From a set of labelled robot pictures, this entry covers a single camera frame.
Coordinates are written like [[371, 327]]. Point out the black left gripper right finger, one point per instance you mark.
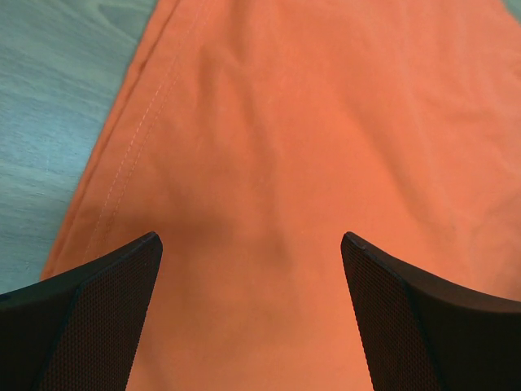
[[422, 332]]

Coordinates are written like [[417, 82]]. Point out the orange t shirt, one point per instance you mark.
[[251, 135]]

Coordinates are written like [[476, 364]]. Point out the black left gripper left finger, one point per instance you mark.
[[79, 330]]

